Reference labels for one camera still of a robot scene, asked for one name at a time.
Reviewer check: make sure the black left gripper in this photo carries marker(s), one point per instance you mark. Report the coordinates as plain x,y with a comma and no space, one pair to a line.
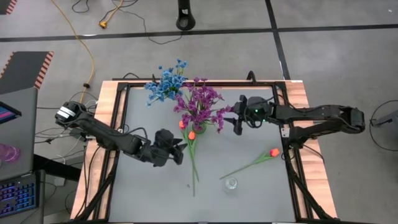
161,147

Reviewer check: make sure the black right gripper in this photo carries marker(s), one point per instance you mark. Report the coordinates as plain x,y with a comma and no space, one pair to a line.
259,109

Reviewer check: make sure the blue artificial flower bunch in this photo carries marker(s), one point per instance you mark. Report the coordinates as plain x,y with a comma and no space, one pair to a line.
182,64
164,87

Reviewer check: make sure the large clear embossed glass vase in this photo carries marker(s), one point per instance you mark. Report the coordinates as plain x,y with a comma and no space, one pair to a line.
230,183

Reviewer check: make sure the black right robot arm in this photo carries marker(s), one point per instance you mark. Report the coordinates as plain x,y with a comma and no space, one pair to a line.
311,112

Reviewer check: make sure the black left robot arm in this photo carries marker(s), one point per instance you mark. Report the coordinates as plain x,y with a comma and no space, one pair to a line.
102,135

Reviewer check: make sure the green glass vase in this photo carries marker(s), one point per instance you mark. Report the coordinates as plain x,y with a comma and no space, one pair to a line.
200,129

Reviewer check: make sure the black stand base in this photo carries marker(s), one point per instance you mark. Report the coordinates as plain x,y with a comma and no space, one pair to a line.
185,21

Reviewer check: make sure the grey stand foot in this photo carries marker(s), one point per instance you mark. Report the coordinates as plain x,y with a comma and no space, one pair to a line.
385,119

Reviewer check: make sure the backlit laptop keyboard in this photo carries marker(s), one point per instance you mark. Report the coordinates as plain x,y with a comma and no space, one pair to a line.
18,194

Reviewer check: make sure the large black striped floor mat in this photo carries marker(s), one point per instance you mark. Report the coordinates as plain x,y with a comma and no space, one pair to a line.
21,71

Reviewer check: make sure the small black striped floor mat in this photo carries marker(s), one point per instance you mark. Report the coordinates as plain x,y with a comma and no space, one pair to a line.
4,6

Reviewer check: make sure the black table frame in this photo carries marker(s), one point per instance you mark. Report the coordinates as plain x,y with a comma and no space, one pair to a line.
258,84

